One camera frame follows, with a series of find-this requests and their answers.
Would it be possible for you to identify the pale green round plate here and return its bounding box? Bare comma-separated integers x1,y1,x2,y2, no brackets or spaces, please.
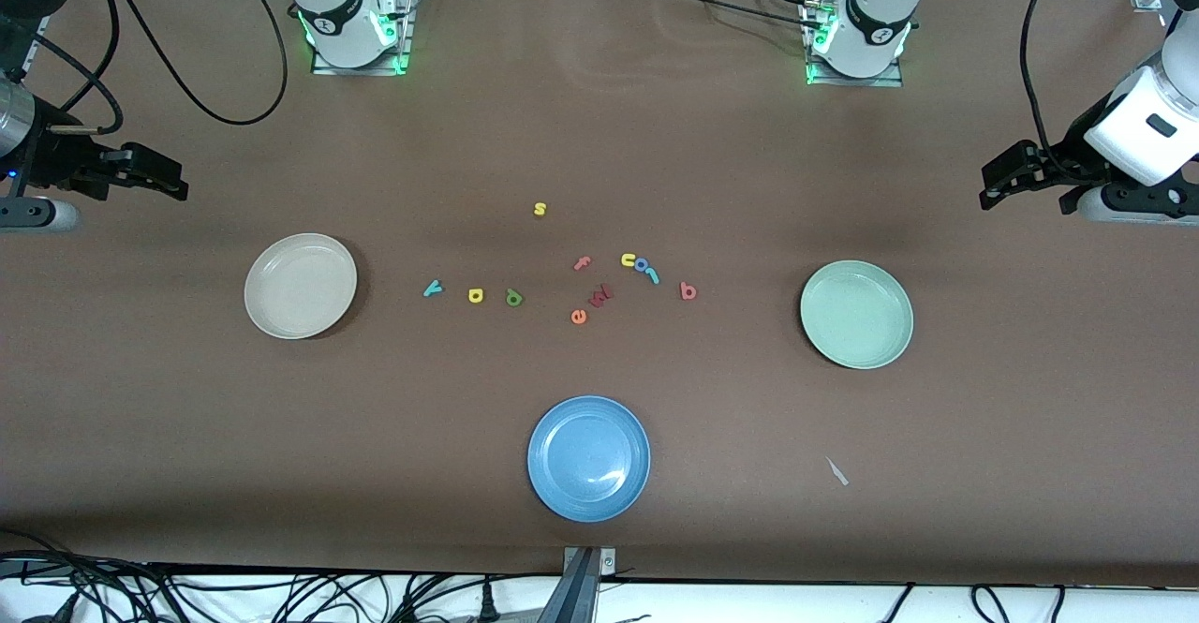
799,260,915,370

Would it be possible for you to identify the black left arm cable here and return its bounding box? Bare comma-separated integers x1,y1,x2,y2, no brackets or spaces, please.
1021,0,1073,179

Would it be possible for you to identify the brown table cover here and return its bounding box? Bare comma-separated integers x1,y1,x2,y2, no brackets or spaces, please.
0,0,1199,588

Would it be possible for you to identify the beige round plate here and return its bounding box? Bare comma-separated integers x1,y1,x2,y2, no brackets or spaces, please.
244,232,359,340

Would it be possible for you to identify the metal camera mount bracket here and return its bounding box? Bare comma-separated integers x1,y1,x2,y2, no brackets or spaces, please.
560,545,619,623

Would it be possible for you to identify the blue round plate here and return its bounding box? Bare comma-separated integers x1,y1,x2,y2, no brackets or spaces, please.
526,395,652,523

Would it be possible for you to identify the long black table cable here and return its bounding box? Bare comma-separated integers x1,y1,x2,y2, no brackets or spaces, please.
667,0,818,29

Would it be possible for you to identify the tangled black cable bundle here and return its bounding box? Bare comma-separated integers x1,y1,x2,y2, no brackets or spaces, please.
0,529,563,623

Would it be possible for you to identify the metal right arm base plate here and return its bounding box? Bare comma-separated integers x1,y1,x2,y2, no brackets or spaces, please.
311,0,415,76

